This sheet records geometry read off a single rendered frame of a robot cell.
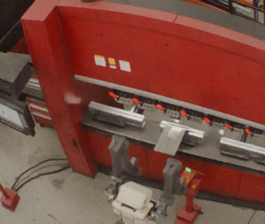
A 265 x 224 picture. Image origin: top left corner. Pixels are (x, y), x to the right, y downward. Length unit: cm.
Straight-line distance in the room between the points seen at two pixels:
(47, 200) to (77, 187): 40
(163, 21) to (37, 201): 275
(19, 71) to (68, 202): 195
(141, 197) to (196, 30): 125
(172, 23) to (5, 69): 139
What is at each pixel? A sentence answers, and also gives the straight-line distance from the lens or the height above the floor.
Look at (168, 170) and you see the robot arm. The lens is 367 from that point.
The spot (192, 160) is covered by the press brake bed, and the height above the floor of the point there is 76.
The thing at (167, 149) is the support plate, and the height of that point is 100.
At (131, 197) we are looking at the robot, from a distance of 388.
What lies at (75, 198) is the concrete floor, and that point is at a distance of 552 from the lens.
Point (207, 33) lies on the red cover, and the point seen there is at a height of 228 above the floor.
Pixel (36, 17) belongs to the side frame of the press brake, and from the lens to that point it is 390.
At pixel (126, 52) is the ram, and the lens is 405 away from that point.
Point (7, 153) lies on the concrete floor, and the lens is 606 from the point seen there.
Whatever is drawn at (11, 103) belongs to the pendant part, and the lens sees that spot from 431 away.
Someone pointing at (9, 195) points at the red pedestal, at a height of 13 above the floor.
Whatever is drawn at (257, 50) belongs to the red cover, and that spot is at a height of 228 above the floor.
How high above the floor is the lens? 475
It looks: 52 degrees down
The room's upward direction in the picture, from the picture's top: 11 degrees counter-clockwise
